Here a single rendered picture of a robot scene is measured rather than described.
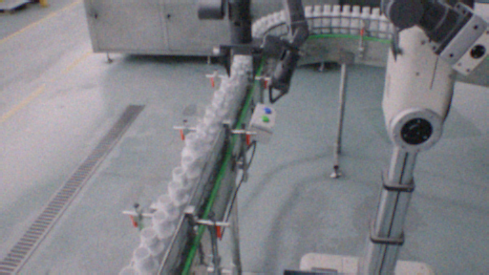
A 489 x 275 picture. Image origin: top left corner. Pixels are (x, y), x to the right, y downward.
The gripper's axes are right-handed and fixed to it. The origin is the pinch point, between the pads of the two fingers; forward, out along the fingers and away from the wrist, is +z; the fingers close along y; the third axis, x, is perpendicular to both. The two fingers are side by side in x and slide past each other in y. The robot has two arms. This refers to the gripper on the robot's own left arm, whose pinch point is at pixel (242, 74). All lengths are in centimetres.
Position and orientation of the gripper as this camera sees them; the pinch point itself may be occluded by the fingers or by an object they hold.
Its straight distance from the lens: 108.1
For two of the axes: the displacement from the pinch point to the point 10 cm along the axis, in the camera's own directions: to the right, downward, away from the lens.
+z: 0.2, 8.5, 5.3
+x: 1.8, -5.3, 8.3
